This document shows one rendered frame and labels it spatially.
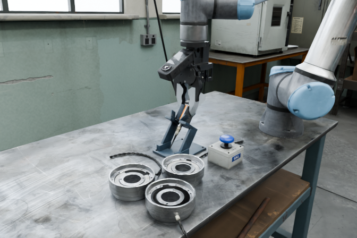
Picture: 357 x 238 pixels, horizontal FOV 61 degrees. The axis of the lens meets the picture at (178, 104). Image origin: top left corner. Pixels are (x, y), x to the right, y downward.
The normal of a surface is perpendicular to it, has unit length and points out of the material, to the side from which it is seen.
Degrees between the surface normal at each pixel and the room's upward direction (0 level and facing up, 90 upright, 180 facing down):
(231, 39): 90
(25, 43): 90
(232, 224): 0
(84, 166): 0
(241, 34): 90
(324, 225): 0
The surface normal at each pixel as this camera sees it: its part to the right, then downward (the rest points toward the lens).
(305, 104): 0.00, 0.42
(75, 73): 0.72, 0.22
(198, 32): 0.33, 0.29
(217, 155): -0.70, 0.20
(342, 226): 0.02, -0.95
